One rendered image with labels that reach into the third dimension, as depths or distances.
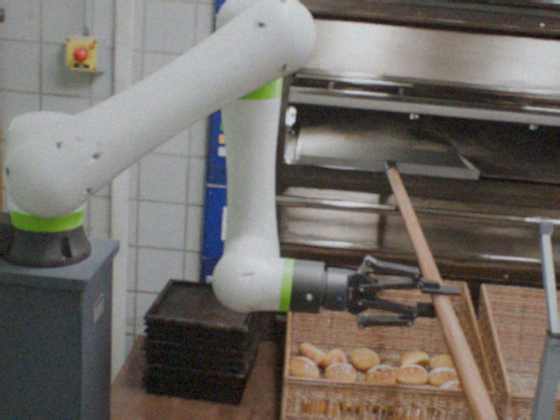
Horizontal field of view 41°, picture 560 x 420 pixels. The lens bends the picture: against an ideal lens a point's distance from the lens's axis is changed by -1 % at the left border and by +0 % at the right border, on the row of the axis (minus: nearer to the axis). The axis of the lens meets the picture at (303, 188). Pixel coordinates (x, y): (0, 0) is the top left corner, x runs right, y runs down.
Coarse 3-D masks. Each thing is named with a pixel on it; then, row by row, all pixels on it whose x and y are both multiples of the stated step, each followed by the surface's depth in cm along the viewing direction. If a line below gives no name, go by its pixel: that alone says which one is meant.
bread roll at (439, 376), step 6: (432, 372) 219; (438, 372) 218; (444, 372) 218; (450, 372) 218; (432, 378) 218; (438, 378) 218; (444, 378) 217; (450, 378) 217; (456, 378) 218; (432, 384) 219; (438, 384) 217
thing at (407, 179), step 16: (288, 160) 229; (304, 176) 227; (320, 176) 227; (336, 176) 227; (352, 176) 227; (368, 176) 227; (384, 176) 227; (400, 176) 227; (416, 176) 226; (432, 176) 226; (480, 176) 231; (480, 192) 227; (496, 192) 227; (512, 192) 227; (528, 192) 227; (544, 192) 227
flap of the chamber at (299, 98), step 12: (288, 96) 207; (300, 96) 206; (312, 96) 206; (324, 96) 207; (372, 108) 207; (384, 108) 207; (396, 108) 206; (408, 108) 206; (420, 108) 206; (432, 108) 206; (444, 108) 206; (456, 108) 206; (492, 120) 207; (504, 120) 206; (516, 120) 206; (528, 120) 206; (540, 120) 206; (552, 120) 206
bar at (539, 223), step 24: (432, 216) 191; (456, 216) 190; (480, 216) 190; (504, 216) 191; (528, 216) 191; (552, 264) 186; (552, 288) 182; (552, 312) 179; (552, 336) 174; (552, 360) 175; (552, 384) 177; (552, 408) 178
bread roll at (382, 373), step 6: (378, 366) 218; (384, 366) 217; (372, 372) 216; (378, 372) 216; (384, 372) 216; (390, 372) 217; (366, 378) 216; (372, 378) 215; (378, 378) 215; (384, 378) 215; (390, 378) 216
